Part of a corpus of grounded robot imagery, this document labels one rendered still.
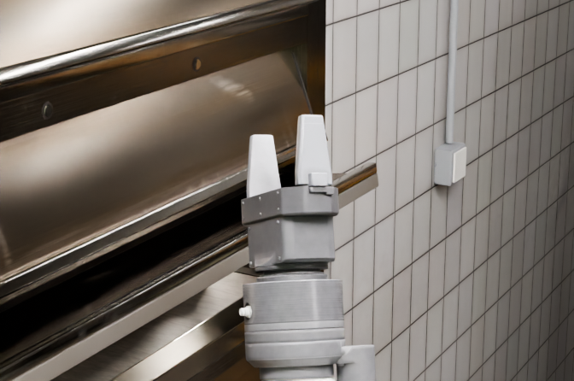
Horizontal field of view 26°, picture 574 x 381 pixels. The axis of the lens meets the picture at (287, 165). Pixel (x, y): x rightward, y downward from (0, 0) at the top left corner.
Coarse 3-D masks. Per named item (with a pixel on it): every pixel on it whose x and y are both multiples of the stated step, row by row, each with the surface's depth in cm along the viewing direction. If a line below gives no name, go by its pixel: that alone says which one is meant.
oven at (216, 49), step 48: (144, 48) 178; (192, 48) 188; (240, 48) 201; (288, 48) 215; (0, 96) 152; (48, 96) 161; (96, 96) 170; (240, 192) 226; (144, 240) 201; (48, 288) 180
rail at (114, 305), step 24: (360, 168) 216; (240, 240) 180; (192, 264) 170; (144, 288) 161; (168, 288) 165; (96, 312) 154; (120, 312) 156; (48, 336) 147; (72, 336) 148; (24, 360) 141
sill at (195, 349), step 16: (240, 304) 222; (208, 320) 214; (224, 320) 214; (240, 320) 214; (192, 336) 208; (208, 336) 208; (224, 336) 209; (240, 336) 214; (160, 352) 202; (176, 352) 202; (192, 352) 202; (208, 352) 205; (224, 352) 210; (144, 368) 196; (160, 368) 196; (176, 368) 197; (192, 368) 202
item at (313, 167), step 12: (300, 120) 106; (312, 120) 106; (300, 132) 106; (312, 132) 106; (324, 132) 106; (300, 144) 106; (312, 144) 106; (324, 144) 106; (300, 156) 105; (312, 156) 106; (324, 156) 106; (300, 168) 105; (312, 168) 106; (324, 168) 106; (300, 180) 105; (312, 180) 105; (324, 180) 105
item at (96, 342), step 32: (352, 192) 211; (192, 224) 200; (224, 224) 197; (128, 256) 185; (160, 256) 183; (192, 256) 181; (64, 288) 173; (96, 288) 171; (128, 288) 169; (192, 288) 170; (0, 320) 162; (32, 320) 160; (64, 320) 158; (128, 320) 158; (0, 352) 149; (64, 352) 147; (96, 352) 152
